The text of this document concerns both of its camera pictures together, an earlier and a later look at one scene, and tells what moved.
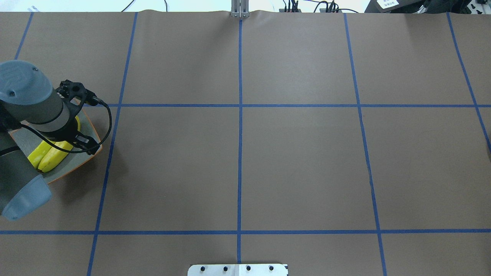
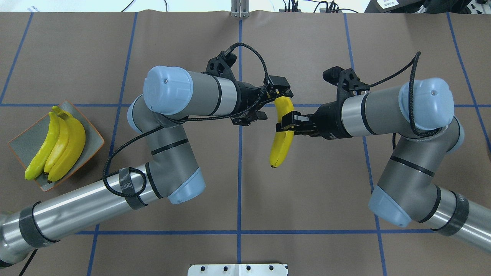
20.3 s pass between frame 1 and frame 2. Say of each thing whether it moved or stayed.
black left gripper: moved
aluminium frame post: stayed
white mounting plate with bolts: stayed
